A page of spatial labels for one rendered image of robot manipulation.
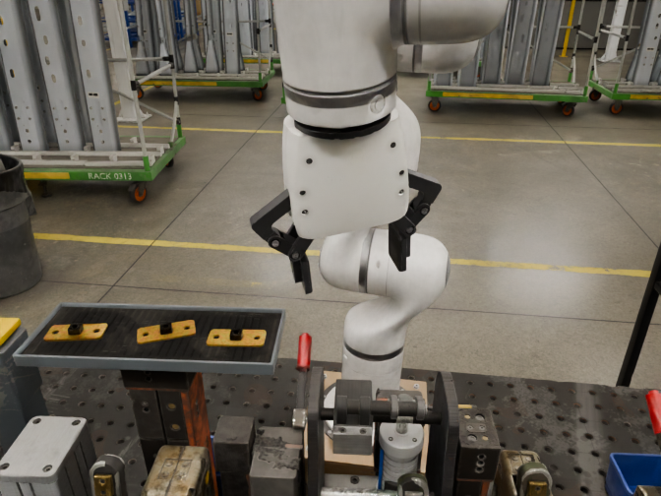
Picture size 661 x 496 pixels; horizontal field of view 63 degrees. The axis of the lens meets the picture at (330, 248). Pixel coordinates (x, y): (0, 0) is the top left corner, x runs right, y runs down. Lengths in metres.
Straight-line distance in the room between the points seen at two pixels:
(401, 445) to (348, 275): 0.33
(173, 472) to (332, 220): 0.44
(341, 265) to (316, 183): 0.52
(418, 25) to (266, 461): 0.57
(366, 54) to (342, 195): 0.12
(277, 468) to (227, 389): 0.71
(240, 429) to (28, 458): 0.26
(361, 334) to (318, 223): 0.59
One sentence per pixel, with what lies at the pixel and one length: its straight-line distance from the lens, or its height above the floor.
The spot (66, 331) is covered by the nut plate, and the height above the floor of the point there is 1.16.
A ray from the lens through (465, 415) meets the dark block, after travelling 0.78.
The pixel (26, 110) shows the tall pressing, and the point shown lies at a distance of 5.05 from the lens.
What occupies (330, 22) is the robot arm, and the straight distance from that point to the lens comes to 0.37.
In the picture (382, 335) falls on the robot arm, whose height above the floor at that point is 1.06.
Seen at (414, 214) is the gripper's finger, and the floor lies 1.45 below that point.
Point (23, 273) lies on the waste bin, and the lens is 3.51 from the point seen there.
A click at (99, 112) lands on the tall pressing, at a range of 4.79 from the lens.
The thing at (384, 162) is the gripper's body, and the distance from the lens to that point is 0.43.
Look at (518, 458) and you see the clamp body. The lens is 0.81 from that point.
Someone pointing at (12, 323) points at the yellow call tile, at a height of 1.16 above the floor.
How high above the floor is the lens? 1.65
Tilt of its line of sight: 27 degrees down
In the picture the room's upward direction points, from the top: straight up
